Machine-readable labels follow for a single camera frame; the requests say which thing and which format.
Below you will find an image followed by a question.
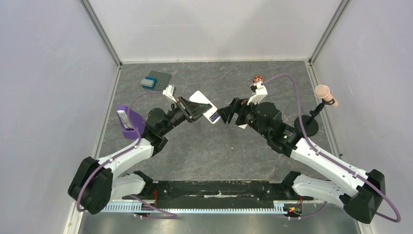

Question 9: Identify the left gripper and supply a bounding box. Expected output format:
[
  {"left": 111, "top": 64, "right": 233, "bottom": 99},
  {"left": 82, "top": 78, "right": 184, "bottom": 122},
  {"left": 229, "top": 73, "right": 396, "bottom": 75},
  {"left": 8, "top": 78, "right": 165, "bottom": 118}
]
[{"left": 160, "top": 96, "right": 212, "bottom": 136}]

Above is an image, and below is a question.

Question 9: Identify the blue purple battery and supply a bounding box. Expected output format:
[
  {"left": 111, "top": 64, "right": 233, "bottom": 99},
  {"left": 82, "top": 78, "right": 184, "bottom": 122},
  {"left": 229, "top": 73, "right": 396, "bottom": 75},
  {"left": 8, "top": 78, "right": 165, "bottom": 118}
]
[{"left": 209, "top": 113, "right": 220, "bottom": 122}]

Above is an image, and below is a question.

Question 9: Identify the white remote control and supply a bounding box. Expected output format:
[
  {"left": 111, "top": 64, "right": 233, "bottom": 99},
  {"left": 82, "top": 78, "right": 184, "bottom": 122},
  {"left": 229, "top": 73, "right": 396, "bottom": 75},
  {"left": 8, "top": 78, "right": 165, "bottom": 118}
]
[{"left": 189, "top": 90, "right": 221, "bottom": 124}]

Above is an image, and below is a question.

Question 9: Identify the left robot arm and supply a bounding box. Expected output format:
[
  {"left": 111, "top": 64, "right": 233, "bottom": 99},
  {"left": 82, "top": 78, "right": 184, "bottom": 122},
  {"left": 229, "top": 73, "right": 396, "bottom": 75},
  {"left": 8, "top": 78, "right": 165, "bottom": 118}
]
[{"left": 68, "top": 97, "right": 214, "bottom": 215}]

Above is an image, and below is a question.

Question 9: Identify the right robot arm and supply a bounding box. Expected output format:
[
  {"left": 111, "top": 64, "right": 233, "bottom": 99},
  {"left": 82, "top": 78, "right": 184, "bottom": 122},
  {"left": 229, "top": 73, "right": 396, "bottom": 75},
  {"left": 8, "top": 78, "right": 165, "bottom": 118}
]
[{"left": 217, "top": 98, "right": 386, "bottom": 224}]

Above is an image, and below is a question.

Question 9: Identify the grey lego baseplate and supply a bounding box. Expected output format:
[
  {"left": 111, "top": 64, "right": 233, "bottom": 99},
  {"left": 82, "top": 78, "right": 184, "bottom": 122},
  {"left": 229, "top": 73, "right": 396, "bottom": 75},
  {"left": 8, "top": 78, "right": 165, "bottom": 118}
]
[{"left": 145, "top": 71, "right": 172, "bottom": 91}]

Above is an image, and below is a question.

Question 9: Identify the red toy block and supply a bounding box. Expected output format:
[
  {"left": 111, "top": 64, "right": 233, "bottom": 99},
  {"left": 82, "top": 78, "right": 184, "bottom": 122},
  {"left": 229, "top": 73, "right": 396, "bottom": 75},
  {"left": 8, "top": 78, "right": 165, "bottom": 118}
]
[{"left": 253, "top": 76, "right": 264, "bottom": 83}]

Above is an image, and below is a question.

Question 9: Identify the blue lego brick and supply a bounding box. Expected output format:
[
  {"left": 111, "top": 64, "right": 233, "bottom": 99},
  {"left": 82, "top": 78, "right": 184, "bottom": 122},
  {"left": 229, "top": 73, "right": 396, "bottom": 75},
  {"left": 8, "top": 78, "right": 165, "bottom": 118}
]
[{"left": 140, "top": 77, "right": 157, "bottom": 90}]

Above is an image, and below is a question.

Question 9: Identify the purple stand with white device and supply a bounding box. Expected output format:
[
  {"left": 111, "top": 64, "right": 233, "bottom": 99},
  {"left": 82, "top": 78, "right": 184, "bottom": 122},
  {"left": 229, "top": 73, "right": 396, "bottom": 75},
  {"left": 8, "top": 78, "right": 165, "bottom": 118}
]
[{"left": 116, "top": 105, "right": 146, "bottom": 140}]

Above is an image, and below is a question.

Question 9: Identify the pink microphone on black stand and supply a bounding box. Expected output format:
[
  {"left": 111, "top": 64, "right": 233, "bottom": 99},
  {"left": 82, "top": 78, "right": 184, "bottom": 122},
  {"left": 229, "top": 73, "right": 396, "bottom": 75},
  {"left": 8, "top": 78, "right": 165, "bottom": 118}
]
[{"left": 294, "top": 85, "right": 338, "bottom": 137}]

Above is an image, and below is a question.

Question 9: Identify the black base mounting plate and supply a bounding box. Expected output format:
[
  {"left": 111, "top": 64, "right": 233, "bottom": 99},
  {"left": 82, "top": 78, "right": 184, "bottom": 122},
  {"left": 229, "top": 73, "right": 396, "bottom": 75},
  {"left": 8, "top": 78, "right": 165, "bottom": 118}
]
[{"left": 135, "top": 171, "right": 301, "bottom": 209}]

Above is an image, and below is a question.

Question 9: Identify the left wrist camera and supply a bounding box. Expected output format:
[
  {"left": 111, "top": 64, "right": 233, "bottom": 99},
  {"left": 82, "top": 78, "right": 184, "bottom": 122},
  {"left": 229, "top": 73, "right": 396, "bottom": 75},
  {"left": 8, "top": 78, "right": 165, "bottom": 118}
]
[{"left": 162, "top": 85, "right": 177, "bottom": 102}]

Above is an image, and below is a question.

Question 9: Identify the white slotted cable duct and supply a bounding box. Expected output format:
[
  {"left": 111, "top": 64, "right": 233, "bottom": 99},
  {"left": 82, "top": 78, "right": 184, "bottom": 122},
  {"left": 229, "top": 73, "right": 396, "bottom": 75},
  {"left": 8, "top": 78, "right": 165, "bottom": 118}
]
[{"left": 101, "top": 201, "right": 288, "bottom": 215}]

